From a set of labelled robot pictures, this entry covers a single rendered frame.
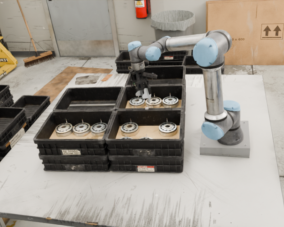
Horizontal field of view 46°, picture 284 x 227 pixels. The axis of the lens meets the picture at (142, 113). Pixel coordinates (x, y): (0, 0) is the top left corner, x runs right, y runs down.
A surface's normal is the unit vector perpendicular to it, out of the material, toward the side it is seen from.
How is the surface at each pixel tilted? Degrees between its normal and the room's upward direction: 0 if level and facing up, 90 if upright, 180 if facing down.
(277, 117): 0
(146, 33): 90
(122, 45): 90
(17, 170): 0
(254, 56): 72
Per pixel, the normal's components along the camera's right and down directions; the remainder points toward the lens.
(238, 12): -0.22, 0.41
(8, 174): -0.10, -0.84
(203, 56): -0.65, 0.36
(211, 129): -0.62, 0.58
